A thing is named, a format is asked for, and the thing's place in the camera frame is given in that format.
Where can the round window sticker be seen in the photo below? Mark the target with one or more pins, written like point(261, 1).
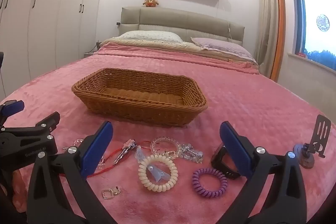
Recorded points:
point(323, 22)

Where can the black watch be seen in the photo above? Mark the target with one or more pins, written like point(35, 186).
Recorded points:
point(219, 158)

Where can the purple floral pillow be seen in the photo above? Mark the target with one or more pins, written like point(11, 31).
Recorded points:
point(223, 47)

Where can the pink fleece blanket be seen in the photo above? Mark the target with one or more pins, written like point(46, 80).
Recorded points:
point(262, 108)

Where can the white floral pillow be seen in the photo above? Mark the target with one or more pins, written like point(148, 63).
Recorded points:
point(149, 36)

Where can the beige padded headboard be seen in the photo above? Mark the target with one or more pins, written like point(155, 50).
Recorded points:
point(183, 22)

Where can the clear crystal hair clip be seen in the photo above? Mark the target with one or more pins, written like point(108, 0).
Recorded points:
point(193, 154)

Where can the metal phone stand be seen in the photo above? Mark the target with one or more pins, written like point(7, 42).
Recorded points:
point(321, 132)

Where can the orange plush toy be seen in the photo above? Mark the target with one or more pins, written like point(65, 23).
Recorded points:
point(151, 2)

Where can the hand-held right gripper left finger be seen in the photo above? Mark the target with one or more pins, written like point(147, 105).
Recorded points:
point(95, 150)

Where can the brown wicker basket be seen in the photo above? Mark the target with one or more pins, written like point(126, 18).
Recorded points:
point(136, 106)

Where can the star-topped metal hair clip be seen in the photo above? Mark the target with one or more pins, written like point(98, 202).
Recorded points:
point(122, 154)

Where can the small red box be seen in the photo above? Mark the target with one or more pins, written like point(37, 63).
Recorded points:
point(301, 54)

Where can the white wardrobe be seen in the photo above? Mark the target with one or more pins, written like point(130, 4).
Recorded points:
point(52, 16)

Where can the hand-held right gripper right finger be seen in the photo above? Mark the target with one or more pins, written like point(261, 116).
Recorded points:
point(236, 150)

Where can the orange curtain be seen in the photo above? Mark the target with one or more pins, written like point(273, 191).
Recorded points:
point(280, 29)

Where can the beige blanket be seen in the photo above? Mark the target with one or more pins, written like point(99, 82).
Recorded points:
point(147, 45)

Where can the translucent blue hair clip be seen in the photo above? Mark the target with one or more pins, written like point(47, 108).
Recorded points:
point(157, 175)

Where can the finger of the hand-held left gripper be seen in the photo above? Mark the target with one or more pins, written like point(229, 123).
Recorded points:
point(14, 106)
point(47, 120)

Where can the window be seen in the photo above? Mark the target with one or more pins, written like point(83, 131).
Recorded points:
point(309, 29)

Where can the beige curtain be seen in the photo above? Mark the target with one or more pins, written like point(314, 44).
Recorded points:
point(266, 24)

